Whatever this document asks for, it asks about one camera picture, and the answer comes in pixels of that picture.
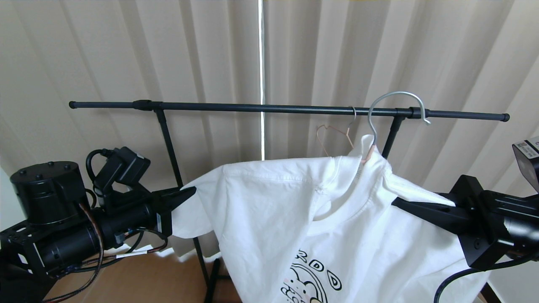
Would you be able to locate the black clothes rack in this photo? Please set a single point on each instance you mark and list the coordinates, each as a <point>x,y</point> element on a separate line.
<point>210,106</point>

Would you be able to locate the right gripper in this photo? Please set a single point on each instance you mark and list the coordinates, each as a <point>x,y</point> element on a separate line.
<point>484,227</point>

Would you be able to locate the pink clothes hanger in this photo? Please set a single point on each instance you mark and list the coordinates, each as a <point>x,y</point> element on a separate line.
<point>369,124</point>
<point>354,113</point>

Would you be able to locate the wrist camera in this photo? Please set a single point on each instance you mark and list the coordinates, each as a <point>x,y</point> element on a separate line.
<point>122,168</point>
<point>528,160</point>

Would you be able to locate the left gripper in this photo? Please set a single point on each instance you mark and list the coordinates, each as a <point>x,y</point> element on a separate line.
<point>105,231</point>

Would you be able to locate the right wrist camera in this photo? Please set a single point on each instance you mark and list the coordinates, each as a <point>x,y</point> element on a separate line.
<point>528,160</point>

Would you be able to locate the white printed t-shirt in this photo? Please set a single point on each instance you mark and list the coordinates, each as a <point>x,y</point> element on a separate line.
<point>294,210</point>

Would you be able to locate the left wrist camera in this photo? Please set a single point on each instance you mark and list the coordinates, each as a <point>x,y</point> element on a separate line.
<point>122,168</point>

